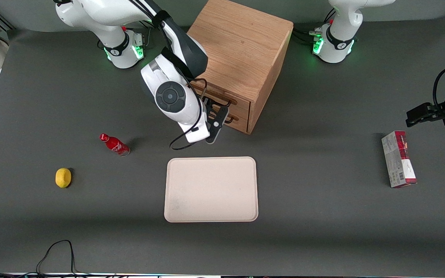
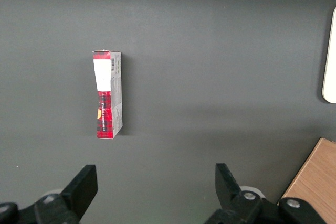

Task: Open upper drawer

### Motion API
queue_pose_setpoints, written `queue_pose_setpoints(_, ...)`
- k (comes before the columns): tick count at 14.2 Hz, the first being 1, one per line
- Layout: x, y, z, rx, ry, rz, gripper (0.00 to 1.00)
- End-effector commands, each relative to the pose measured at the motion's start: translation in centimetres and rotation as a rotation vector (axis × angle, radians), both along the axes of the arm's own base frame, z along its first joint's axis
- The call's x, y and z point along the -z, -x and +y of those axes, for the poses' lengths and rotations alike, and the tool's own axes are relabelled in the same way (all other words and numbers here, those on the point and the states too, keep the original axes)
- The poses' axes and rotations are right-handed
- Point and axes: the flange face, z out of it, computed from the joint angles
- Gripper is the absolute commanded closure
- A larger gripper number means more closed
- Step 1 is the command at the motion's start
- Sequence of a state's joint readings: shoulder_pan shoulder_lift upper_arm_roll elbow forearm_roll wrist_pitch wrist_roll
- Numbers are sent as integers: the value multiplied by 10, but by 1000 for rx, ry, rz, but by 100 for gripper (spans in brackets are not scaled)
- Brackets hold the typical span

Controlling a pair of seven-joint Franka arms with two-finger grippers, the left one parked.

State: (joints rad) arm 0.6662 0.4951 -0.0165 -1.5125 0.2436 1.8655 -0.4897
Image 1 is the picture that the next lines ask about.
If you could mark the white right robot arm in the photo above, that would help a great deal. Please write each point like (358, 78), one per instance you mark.
(170, 94)

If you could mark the wooden drawer front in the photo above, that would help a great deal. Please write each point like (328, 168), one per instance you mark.
(242, 122)

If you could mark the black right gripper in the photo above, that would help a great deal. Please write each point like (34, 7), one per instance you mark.
(209, 107)

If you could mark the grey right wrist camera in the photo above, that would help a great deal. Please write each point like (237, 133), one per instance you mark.
(215, 127)

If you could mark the red plaid carton box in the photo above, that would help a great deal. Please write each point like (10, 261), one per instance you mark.
(398, 162)

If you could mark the red soda bottle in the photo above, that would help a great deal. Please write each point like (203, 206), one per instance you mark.
(115, 145)

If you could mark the oak wooden drawer cabinet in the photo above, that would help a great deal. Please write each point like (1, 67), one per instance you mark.
(245, 42)

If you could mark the beige rectangular tray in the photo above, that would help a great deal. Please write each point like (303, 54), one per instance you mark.
(210, 189)

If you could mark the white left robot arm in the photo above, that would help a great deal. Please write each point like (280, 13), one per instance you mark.
(340, 34)

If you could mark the yellow lemon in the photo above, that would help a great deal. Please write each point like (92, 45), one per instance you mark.
(63, 177)

